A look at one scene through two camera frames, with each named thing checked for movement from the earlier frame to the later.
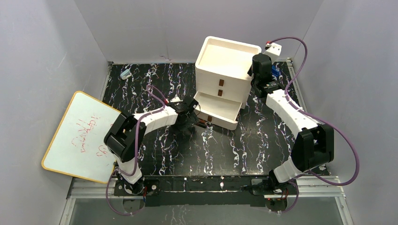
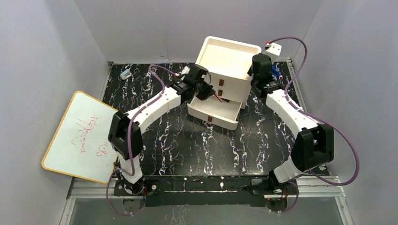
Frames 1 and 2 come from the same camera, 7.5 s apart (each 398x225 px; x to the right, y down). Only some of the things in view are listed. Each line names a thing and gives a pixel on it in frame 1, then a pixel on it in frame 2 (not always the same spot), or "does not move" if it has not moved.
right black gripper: x=259 y=73 does not move
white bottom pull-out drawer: x=218 y=111 does not move
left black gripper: x=193 y=121 → x=204 y=90
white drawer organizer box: x=222 y=68 does not move
